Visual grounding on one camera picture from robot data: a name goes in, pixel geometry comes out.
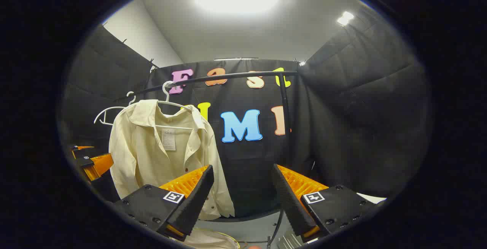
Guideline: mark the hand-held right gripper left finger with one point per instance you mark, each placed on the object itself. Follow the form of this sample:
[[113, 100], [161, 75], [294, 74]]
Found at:
[[190, 203]]

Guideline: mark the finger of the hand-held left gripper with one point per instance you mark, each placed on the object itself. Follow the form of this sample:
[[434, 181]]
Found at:
[[81, 152], [101, 163]]

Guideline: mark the small ceiling light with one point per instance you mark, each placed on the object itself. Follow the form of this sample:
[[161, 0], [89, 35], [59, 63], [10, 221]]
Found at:
[[345, 18]]

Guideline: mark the black clothes rack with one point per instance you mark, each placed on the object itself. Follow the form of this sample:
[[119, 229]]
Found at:
[[228, 77]]

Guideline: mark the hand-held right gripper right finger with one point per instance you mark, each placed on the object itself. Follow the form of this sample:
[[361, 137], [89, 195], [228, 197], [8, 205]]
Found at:
[[293, 203]]

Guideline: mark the white plastic hanger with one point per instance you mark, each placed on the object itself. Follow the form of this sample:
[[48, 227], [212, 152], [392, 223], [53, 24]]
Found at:
[[110, 108], [166, 93]]

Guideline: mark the cream button-up shirt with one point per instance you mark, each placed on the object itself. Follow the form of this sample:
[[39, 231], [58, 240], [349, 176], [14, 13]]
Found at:
[[140, 154]]

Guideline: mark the thin light strip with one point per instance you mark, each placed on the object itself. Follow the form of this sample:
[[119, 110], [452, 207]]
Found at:
[[236, 58]]

